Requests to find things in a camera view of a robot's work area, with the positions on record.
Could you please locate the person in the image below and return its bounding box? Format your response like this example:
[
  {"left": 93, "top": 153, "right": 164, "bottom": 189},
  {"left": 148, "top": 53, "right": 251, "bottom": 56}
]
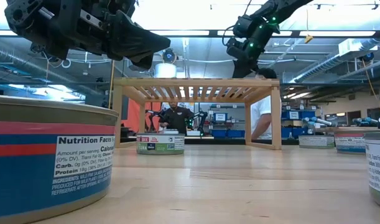
[
  {"left": 251, "top": 67, "right": 284, "bottom": 140},
  {"left": 160, "top": 101, "right": 195, "bottom": 135}
]

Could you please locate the white hanging cylinder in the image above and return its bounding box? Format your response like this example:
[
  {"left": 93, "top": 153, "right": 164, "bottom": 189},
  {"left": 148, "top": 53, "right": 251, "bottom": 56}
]
[{"left": 154, "top": 63, "right": 178, "bottom": 78}]

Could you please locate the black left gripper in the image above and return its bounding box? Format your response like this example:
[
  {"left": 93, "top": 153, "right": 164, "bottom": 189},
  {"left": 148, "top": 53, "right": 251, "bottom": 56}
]
[{"left": 4, "top": 0, "right": 171, "bottom": 71}]

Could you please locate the silver ceiling duct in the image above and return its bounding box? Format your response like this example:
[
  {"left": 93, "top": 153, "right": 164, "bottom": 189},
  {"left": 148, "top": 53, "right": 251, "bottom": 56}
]
[{"left": 290, "top": 37, "right": 380, "bottom": 84}]

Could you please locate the orange wall panel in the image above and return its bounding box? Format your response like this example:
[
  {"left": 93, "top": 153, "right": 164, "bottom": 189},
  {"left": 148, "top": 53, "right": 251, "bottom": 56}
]
[{"left": 121, "top": 98, "right": 162, "bottom": 133}]

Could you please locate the grey ceiling pipe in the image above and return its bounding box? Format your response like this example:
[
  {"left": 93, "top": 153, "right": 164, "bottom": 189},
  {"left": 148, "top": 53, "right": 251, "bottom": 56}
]
[{"left": 0, "top": 45, "right": 102, "bottom": 96}]

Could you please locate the blue pink label salmon can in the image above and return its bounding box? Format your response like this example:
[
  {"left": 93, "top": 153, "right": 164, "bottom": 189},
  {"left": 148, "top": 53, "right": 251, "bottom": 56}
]
[
  {"left": 333, "top": 128, "right": 368, "bottom": 156},
  {"left": 0, "top": 95, "right": 119, "bottom": 224}
]

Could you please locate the green white label tuna can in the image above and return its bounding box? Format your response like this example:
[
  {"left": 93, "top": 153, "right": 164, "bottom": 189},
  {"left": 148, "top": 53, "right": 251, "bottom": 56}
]
[
  {"left": 136, "top": 133, "right": 186, "bottom": 156},
  {"left": 363, "top": 131, "right": 380, "bottom": 211},
  {"left": 298, "top": 134, "right": 336, "bottom": 149}
]

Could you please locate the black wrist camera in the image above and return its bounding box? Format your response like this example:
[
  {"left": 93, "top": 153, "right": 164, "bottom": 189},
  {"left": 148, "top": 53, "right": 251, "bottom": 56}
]
[
  {"left": 226, "top": 39, "right": 242, "bottom": 60},
  {"left": 83, "top": 0, "right": 137, "bottom": 16}
]

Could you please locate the black round ceiling device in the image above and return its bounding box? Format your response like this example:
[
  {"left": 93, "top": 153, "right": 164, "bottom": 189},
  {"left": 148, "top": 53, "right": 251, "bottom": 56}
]
[{"left": 162, "top": 48, "right": 178, "bottom": 65}]

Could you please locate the black hanging ceiling device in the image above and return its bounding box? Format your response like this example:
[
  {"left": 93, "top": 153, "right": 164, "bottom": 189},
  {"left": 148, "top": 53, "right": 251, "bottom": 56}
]
[{"left": 30, "top": 43, "right": 62, "bottom": 63}]

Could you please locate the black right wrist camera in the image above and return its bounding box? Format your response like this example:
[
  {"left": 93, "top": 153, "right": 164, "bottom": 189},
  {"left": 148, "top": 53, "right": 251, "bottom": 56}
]
[{"left": 226, "top": 39, "right": 242, "bottom": 60}]

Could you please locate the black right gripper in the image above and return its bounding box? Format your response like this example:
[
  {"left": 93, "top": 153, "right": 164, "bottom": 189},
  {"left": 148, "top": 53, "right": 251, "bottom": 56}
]
[{"left": 231, "top": 51, "right": 259, "bottom": 78}]

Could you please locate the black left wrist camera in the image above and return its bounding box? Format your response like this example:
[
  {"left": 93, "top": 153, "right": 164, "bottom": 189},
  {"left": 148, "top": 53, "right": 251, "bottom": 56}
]
[{"left": 83, "top": 0, "right": 137, "bottom": 16}]

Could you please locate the wooden slatted shelf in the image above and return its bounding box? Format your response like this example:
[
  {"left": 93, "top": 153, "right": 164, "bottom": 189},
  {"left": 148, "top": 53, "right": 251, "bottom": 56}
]
[{"left": 113, "top": 77, "right": 282, "bottom": 151}]

